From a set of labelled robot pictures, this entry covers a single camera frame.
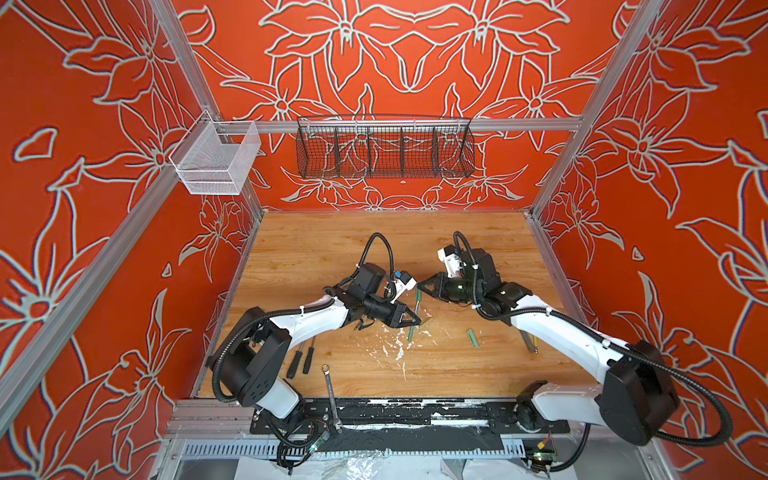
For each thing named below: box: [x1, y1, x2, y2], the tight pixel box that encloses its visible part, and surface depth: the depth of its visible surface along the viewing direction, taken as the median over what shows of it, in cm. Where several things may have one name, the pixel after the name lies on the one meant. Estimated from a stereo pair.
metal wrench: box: [322, 364, 343, 434], surface depth 76 cm
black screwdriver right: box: [302, 336, 316, 375], surface depth 84 cm
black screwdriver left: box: [286, 343, 303, 379], surface depth 83 cm
